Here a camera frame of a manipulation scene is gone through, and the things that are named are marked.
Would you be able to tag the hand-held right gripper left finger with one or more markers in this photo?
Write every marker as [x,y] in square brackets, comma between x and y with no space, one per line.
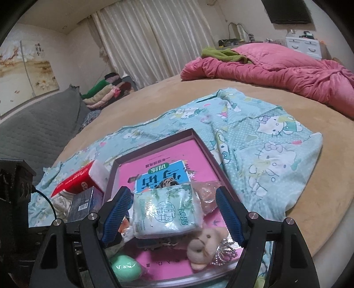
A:
[116,216]

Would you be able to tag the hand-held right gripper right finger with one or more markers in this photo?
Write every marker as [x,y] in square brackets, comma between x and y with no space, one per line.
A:
[229,216]

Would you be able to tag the light green tissue pack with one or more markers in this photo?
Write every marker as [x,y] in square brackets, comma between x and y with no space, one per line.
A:
[166,213]

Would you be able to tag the dark purple tray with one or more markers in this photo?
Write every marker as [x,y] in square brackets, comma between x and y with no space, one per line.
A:
[155,149]

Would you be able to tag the silver tiara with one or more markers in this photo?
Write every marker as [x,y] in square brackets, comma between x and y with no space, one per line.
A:
[225,250]

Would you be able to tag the dark blue box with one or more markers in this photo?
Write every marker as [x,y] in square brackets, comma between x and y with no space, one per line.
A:
[83,205]

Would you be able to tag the small pink plush toy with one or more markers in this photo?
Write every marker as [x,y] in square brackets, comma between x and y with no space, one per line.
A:
[202,246]

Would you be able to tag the floral white cloth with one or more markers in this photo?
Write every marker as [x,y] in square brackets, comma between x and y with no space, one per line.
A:
[60,205]

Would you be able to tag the green egg sponge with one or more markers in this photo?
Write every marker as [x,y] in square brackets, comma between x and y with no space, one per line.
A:
[124,267]

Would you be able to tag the red and white tissue box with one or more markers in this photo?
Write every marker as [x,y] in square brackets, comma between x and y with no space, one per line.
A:
[77,177]

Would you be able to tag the printed cartoon blanket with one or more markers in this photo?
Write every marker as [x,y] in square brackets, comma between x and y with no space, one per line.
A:
[262,166]

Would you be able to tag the grey quilted headboard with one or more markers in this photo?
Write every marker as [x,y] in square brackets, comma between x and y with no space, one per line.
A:
[36,124]

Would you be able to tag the pink tray box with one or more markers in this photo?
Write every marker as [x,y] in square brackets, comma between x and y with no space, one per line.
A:
[177,155]

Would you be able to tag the dark floral cloth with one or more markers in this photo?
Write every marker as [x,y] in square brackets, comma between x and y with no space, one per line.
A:
[90,117]

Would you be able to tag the beige round bed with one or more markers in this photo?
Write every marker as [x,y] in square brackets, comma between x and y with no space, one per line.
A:
[332,180]

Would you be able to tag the pile of folded clothes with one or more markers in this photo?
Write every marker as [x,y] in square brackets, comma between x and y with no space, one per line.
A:
[102,91]

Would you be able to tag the pink quilt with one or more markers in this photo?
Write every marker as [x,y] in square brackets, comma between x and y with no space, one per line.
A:
[276,72]

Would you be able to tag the green cloth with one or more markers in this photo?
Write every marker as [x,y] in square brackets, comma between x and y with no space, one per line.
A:
[221,54]

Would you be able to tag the white curtain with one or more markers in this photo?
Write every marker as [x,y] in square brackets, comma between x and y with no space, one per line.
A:
[152,41]

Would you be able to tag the white drawer cabinet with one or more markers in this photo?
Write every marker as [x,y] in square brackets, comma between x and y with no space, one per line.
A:
[301,47]

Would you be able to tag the black television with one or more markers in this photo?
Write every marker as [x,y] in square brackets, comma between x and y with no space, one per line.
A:
[287,11]

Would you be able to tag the wall painting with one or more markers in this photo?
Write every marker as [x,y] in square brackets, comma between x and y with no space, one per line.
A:
[25,74]

